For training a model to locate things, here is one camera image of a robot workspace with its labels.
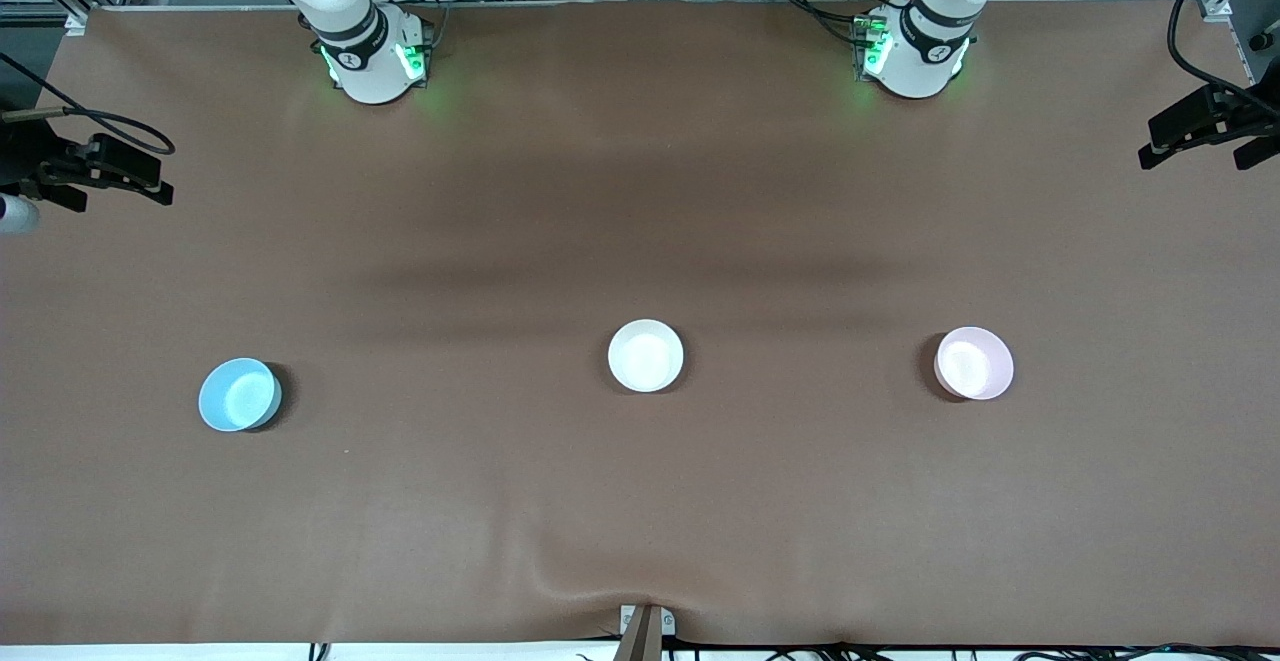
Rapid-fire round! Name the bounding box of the light blue bowl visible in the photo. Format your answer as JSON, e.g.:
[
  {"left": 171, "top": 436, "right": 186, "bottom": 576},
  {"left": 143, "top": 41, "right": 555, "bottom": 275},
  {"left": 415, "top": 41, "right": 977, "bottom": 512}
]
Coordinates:
[{"left": 197, "top": 357, "right": 284, "bottom": 434}]

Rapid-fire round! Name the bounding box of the pink bowl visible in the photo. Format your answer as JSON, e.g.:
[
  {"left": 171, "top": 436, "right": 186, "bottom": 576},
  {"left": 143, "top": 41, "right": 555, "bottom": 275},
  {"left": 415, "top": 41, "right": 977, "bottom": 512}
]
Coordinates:
[{"left": 933, "top": 326, "right": 1015, "bottom": 402}]

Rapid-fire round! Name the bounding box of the white bowl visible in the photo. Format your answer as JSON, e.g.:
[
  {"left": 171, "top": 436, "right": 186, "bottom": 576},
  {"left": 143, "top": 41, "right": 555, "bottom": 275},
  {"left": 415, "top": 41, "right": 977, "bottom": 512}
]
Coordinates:
[{"left": 607, "top": 318, "right": 686, "bottom": 394}]

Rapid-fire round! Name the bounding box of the green lit right base box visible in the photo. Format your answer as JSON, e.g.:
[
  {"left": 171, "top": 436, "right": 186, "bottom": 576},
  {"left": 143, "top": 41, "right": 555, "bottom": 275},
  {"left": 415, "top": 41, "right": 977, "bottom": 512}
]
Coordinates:
[{"left": 397, "top": 19, "right": 434, "bottom": 83}]

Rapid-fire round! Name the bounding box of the green lit base box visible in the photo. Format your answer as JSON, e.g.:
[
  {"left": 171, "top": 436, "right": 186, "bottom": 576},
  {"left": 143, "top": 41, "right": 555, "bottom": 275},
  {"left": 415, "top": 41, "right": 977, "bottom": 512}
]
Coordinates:
[
  {"left": 397, "top": 19, "right": 434, "bottom": 83},
  {"left": 852, "top": 13, "right": 892, "bottom": 80}
]

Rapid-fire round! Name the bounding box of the green lit left base box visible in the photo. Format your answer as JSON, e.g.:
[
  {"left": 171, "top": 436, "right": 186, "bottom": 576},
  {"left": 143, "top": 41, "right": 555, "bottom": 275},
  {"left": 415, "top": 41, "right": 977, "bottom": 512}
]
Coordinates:
[{"left": 852, "top": 13, "right": 892, "bottom": 80}]

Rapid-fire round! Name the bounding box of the brown table cover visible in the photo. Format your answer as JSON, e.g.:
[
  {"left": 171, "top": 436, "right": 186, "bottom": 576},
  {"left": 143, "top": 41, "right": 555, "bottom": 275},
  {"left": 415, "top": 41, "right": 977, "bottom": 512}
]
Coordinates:
[{"left": 0, "top": 0, "right": 1280, "bottom": 648}]

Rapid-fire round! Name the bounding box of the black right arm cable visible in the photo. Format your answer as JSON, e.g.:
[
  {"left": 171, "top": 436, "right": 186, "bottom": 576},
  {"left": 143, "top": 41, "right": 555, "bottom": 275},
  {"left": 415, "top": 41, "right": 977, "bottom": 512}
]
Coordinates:
[{"left": 0, "top": 51, "right": 177, "bottom": 158}]

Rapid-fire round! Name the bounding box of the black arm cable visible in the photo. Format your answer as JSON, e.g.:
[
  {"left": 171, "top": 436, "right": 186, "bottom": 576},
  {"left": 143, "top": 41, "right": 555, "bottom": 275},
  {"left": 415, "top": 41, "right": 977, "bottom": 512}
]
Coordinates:
[
  {"left": 1166, "top": 0, "right": 1280, "bottom": 110},
  {"left": 0, "top": 51, "right": 177, "bottom": 158}
]

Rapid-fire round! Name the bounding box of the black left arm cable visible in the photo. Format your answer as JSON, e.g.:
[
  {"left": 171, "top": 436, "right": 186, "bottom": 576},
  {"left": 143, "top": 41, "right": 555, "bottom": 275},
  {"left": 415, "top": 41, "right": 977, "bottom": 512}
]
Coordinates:
[{"left": 1166, "top": 0, "right": 1280, "bottom": 110}]

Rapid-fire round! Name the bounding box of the metal clamp bracket with bar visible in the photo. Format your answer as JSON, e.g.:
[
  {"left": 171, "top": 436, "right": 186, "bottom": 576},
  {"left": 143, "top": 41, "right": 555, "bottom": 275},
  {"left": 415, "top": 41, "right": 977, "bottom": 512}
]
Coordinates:
[{"left": 612, "top": 603, "right": 677, "bottom": 661}]

